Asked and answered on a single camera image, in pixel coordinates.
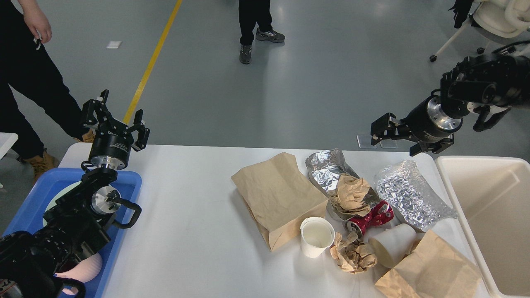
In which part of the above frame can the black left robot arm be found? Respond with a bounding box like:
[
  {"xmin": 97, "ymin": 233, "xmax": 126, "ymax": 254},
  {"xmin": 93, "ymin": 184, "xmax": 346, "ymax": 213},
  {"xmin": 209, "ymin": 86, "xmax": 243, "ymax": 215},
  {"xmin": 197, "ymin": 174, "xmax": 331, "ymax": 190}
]
[{"xmin": 1, "ymin": 90, "xmax": 150, "ymax": 298}]

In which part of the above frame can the brown paper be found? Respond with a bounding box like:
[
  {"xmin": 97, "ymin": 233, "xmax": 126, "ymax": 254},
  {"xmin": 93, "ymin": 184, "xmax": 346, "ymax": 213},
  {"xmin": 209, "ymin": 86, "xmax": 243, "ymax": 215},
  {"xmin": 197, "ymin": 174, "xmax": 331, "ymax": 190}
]
[
  {"xmin": 330, "ymin": 232, "xmax": 378, "ymax": 274},
  {"xmin": 328, "ymin": 173, "xmax": 371, "ymax": 217}
]

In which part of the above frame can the pink mug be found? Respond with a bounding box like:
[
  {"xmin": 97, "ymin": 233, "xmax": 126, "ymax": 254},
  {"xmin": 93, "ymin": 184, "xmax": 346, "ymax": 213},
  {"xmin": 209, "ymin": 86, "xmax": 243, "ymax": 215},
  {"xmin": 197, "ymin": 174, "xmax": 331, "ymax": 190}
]
[{"xmin": 54, "ymin": 253, "xmax": 103, "ymax": 283}]

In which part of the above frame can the crumpled aluminium foil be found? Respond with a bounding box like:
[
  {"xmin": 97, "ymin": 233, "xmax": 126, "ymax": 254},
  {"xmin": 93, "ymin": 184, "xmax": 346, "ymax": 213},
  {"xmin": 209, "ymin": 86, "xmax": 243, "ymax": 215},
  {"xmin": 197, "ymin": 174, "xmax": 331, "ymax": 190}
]
[{"xmin": 305, "ymin": 148, "xmax": 359, "ymax": 195}]

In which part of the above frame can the crushed red can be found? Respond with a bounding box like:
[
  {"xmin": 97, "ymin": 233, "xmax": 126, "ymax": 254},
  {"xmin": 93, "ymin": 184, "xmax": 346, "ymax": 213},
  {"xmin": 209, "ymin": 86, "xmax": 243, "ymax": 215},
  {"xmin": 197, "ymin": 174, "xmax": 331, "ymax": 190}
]
[{"xmin": 344, "ymin": 200, "xmax": 394, "ymax": 239}]

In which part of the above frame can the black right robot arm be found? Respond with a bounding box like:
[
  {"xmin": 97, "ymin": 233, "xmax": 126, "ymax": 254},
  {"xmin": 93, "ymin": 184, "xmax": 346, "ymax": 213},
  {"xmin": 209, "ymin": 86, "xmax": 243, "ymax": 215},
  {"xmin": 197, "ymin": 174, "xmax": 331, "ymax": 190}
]
[{"xmin": 369, "ymin": 40, "xmax": 530, "ymax": 156}]

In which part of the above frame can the white office chair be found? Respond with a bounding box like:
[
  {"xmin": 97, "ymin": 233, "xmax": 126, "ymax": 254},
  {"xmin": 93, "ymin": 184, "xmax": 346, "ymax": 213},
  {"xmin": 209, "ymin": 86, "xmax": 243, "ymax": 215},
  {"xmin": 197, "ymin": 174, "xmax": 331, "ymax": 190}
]
[{"xmin": 429, "ymin": 0, "xmax": 530, "ymax": 62}]

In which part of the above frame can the white plastic bin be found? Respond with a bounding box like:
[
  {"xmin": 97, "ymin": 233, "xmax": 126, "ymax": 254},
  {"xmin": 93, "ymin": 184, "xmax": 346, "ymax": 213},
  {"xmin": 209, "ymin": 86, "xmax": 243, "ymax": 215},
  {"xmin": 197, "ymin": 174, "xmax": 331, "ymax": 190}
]
[{"xmin": 436, "ymin": 156, "xmax": 530, "ymax": 298}]

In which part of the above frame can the clear floor tile right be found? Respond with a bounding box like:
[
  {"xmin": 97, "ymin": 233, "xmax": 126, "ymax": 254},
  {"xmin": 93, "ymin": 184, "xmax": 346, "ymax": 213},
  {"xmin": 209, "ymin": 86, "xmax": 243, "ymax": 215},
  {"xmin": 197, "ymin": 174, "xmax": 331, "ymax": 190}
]
[{"xmin": 379, "ymin": 139, "xmax": 399, "ymax": 149}]

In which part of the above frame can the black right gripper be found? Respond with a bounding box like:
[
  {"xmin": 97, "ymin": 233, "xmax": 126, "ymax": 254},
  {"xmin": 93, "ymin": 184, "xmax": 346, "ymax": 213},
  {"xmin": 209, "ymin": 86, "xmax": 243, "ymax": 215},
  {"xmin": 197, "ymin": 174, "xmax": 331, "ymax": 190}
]
[{"xmin": 371, "ymin": 96, "xmax": 463, "ymax": 157}]

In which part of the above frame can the clear floor tile left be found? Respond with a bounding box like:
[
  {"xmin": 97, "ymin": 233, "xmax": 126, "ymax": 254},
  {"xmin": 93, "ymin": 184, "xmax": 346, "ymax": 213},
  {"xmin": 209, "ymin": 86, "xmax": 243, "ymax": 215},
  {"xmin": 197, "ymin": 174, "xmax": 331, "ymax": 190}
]
[{"xmin": 357, "ymin": 135, "xmax": 377, "ymax": 149}]

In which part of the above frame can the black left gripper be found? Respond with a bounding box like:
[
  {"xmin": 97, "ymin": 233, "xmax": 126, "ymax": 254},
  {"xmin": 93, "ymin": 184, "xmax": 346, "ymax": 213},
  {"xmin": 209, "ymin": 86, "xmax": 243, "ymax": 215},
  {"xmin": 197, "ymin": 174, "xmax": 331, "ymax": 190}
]
[{"xmin": 82, "ymin": 90, "xmax": 150, "ymax": 170}]

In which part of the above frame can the clear floor tile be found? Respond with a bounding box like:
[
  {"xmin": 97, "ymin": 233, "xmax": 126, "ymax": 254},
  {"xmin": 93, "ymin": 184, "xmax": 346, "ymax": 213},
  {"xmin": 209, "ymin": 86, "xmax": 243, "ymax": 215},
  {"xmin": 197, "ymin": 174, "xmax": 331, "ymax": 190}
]
[
  {"xmin": 379, "ymin": 139, "xmax": 399, "ymax": 149},
  {"xmin": 357, "ymin": 135, "xmax": 377, "ymax": 149}
]

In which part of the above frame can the white side table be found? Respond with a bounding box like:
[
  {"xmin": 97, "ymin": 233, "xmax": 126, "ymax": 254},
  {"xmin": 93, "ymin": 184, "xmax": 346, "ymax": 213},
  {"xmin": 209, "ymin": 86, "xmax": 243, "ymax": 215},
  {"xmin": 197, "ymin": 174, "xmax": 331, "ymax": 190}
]
[{"xmin": 0, "ymin": 132, "xmax": 18, "ymax": 159}]

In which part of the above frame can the green plate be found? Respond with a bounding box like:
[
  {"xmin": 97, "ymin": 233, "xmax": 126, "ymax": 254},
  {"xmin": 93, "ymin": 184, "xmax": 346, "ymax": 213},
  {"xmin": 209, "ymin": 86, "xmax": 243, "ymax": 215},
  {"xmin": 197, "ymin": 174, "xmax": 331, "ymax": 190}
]
[{"xmin": 45, "ymin": 181, "xmax": 81, "ymax": 212}]

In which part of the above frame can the brown paper bag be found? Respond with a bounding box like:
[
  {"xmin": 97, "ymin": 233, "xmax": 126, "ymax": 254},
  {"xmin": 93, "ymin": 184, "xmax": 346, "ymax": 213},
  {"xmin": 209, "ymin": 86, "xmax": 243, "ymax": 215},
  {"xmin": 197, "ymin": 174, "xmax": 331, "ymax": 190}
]
[
  {"xmin": 375, "ymin": 230, "xmax": 482, "ymax": 298},
  {"xmin": 231, "ymin": 153, "xmax": 328, "ymax": 252}
]

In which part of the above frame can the person in grey sneakers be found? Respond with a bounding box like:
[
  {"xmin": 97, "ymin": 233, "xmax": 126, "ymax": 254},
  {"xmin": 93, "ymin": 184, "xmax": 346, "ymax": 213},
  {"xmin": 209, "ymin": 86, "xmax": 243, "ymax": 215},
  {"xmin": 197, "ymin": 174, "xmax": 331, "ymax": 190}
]
[{"xmin": 238, "ymin": 0, "xmax": 286, "ymax": 65}]

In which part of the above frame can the person in tan boots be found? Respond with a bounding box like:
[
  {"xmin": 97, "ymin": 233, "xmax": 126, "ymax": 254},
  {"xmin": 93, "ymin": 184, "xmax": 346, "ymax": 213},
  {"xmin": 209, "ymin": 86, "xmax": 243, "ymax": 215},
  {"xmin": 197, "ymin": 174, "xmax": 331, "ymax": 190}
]
[{"xmin": 0, "ymin": 0, "xmax": 94, "ymax": 181}]

